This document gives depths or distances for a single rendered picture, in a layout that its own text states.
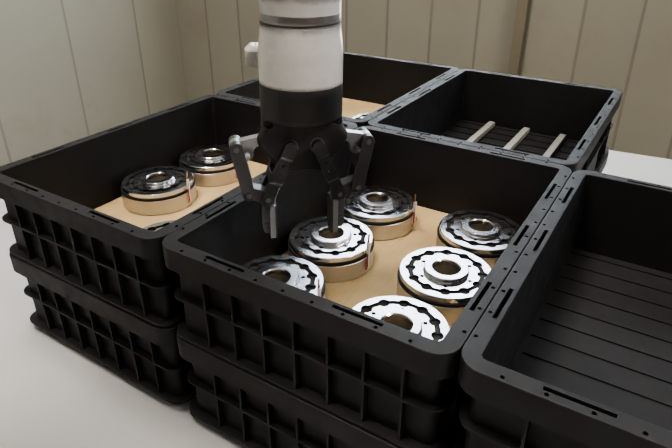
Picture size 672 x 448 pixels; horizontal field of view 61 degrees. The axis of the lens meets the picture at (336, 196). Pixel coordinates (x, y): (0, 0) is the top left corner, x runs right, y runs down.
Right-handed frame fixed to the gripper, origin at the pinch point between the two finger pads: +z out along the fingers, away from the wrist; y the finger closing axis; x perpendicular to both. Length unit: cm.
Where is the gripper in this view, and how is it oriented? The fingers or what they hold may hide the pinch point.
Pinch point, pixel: (303, 218)
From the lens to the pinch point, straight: 57.7
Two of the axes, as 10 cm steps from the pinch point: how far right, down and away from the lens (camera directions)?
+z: -0.1, 9.0, 4.4
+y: 9.8, -0.8, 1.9
